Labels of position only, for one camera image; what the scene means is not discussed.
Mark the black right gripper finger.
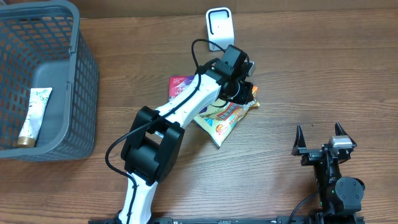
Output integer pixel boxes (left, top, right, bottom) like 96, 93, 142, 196
292, 124, 307, 155
335, 122, 356, 146

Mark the yellow snack bag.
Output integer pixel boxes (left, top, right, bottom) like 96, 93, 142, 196
193, 99, 260, 147

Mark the red purple pad pack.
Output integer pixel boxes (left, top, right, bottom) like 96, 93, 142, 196
169, 75, 194, 101

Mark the white bamboo print tube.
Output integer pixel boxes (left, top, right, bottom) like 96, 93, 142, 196
17, 87, 52, 148

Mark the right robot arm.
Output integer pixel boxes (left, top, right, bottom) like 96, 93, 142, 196
292, 123, 365, 223

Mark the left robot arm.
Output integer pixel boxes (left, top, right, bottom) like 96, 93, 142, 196
117, 45, 254, 223

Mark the white barcode scanner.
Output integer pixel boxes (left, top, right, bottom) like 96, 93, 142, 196
205, 7, 234, 49

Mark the dark grey plastic basket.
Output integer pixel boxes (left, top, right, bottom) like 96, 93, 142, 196
1, 1, 100, 161

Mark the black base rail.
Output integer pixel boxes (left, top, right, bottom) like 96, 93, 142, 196
88, 215, 366, 224

